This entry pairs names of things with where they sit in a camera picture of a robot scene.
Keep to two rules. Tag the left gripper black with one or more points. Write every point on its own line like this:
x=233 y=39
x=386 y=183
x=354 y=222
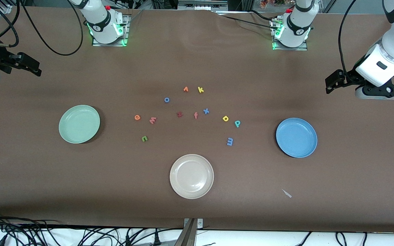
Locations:
x=350 y=78

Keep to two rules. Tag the teal letter p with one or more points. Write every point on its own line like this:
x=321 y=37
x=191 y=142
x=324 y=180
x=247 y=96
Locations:
x=237 y=123

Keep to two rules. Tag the blue letter m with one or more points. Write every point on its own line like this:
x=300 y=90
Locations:
x=230 y=141

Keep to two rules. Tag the orange letter e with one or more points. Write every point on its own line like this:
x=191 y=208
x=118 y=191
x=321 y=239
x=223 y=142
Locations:
x=137 y=117

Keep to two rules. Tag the pink letter w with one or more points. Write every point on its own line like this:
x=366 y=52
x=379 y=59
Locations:
x=152 y=120

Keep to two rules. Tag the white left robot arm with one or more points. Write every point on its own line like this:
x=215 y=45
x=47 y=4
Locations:
x=298 y=27

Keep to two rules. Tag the blue plate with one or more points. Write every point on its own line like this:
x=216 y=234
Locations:
x=296 y=137

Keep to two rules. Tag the green plate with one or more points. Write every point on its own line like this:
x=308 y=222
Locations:
x=79 y=124

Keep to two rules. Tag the small white paper scrap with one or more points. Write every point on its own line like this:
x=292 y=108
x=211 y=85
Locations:
x=287 y=193

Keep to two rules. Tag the blue letter x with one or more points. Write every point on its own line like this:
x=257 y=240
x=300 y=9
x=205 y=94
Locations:
x=206 y=111

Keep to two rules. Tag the yellow letter k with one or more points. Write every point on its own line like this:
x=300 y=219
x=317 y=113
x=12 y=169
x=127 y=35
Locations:
x=200 y=90

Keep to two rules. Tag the brown table cover sheet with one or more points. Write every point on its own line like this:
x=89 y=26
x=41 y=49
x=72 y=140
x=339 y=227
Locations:
x=197 y=61

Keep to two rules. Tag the grey metal box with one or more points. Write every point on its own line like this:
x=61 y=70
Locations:
x=202 y=4

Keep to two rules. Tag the dark red letter z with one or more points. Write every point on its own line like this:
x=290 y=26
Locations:
x=180 y=114

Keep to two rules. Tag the beige plate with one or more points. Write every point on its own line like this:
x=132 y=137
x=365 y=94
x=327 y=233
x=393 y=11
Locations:
x=192 y=176

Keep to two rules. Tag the aluminium profile bar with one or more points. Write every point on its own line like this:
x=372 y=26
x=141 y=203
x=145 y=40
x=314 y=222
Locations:
x=186 y=235

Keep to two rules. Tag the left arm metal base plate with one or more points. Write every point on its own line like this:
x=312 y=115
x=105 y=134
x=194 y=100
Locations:
x=291 y=48

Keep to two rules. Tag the aluminium frame corner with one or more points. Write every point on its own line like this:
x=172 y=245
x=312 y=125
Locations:
x=3 y=8

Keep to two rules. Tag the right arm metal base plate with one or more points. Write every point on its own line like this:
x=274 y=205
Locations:
x=126 y=32

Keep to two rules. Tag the small metal bracket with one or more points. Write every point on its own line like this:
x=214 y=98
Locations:
x=200 y=223

